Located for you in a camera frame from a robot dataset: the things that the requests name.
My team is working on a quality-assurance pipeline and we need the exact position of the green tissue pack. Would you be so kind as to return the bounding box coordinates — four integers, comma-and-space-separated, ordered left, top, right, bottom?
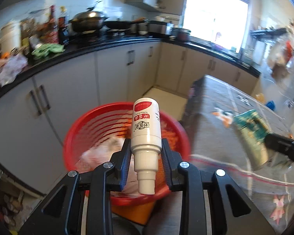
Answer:
233, 109, 273, 170

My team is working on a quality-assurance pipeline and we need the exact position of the white spray bottle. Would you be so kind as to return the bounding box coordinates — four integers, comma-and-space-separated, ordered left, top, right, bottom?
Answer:
131, 98, 162, 195

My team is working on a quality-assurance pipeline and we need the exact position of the knotted clear plastic bag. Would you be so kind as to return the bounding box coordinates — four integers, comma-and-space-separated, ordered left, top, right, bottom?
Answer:
76, 136, 125, 173

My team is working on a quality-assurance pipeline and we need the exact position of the grey patterned tablecloth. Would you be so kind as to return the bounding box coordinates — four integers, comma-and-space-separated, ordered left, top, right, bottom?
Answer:
182, 76, 294, 234

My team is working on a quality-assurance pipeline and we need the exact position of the orange stool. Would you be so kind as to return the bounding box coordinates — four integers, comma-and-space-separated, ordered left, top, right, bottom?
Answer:
111, 202, 156, 225

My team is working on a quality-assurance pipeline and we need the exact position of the red plastic basket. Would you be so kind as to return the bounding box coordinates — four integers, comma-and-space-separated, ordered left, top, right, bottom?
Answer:
63, 102, 191, 206

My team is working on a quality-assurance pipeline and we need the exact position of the dark cooking pot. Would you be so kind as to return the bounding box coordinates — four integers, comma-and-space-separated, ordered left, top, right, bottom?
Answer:
171, 28, 191, 42

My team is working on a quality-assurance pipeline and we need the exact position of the green cloth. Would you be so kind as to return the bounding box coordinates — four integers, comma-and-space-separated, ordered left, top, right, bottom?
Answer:
32, 43, 65, 60

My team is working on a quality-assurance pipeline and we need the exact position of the silver rice cooker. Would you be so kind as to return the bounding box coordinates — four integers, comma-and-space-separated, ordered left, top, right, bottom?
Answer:
148, 21, 174, 35

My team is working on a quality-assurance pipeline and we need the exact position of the soy sauce bottle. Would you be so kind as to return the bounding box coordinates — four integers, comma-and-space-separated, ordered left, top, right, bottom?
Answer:
58, 6, 69, 45

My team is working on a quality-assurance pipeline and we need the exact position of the lidded steel wok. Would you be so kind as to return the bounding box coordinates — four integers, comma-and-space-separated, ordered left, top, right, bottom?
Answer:
69, 1, 108, 33

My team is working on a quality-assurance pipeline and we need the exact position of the black frying pan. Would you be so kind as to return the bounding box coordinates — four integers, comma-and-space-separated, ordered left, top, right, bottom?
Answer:
103, 18, 148, 30

